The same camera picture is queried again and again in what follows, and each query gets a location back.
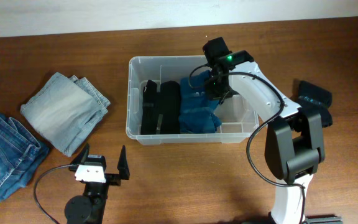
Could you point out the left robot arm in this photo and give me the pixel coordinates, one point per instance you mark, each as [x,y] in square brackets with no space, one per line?
[88,208]

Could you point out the small black garment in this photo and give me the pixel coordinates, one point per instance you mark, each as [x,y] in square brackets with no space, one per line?
[311,96]

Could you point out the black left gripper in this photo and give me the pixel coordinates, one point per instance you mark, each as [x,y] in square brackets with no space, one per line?
[115,178]

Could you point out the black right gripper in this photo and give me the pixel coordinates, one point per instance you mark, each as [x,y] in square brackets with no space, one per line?
[212,94]

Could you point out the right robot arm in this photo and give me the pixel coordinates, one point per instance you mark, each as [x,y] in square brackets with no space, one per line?
[294,145]

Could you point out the light blue jeans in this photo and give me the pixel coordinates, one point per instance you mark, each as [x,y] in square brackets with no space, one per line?
[65,111]

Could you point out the teal blue garment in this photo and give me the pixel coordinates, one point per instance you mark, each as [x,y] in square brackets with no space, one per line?
[197,111]

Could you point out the large black garment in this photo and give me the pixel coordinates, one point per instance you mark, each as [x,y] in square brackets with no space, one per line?
[160,110]

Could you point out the dark blue folded jeans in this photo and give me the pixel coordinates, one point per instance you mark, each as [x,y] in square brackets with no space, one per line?
[20,155]

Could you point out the clear plastic storage bin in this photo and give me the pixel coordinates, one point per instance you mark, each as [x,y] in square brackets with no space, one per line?
[238,118]

